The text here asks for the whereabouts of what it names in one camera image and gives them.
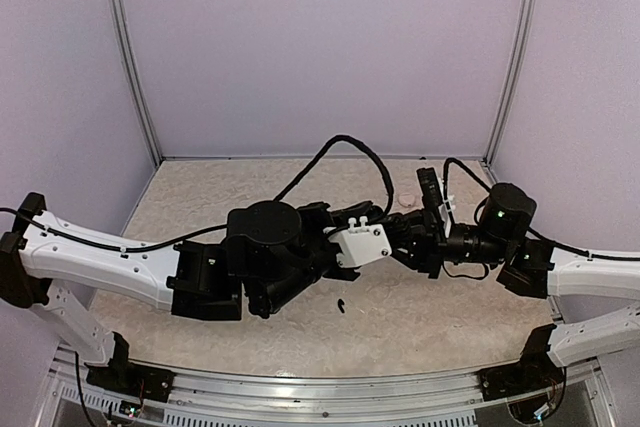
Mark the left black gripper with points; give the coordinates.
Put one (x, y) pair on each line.
(321, 214)

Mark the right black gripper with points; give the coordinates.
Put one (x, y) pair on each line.
(426, 242)

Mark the pink earbud charging case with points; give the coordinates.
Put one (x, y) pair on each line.
(406, 200)

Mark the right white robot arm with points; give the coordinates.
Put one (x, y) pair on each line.
(533, 267)

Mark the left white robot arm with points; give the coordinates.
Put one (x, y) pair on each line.
(270, 252)

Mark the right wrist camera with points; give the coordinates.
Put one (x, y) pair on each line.
(435, 202)

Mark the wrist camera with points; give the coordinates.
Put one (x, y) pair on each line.
(435, 202)
(360, 243)

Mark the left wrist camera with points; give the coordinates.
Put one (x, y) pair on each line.
(360, 243)

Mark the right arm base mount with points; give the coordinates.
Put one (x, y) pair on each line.
(516, 379)

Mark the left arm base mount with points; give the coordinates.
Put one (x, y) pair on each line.
(135, 380)

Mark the right aluminium corner post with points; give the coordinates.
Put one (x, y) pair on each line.
(508, 92)

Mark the aluminium corner post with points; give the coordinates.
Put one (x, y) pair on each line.
(131, 72)
(508, 92)

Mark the left aluminium corner post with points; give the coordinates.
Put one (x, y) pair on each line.
(131, 72)

